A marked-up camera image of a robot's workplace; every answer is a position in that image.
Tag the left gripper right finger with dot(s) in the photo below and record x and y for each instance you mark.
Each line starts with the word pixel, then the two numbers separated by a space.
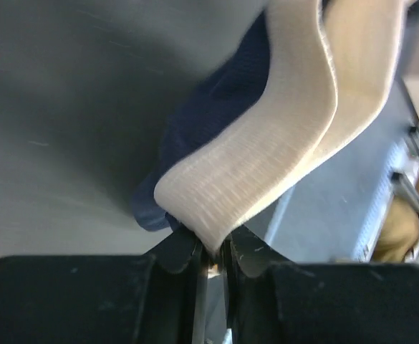
pixel 270 299

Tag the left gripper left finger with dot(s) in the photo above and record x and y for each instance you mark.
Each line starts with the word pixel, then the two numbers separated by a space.
pixel 155 297

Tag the navy underwear with cream waistband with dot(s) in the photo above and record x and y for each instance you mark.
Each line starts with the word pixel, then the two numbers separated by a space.
pixel 307 78

